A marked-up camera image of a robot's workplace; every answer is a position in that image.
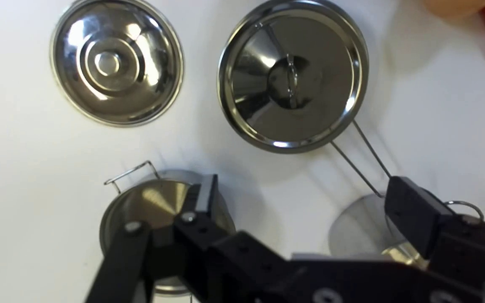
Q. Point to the peach coloured round object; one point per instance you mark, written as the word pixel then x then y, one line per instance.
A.
pixel 455 6

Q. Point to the silver lid with round knob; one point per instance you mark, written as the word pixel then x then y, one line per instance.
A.
pixel 116 63

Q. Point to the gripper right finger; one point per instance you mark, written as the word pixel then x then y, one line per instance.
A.
pixel 419 210

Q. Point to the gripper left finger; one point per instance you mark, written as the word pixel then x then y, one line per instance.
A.
pixel 202 240

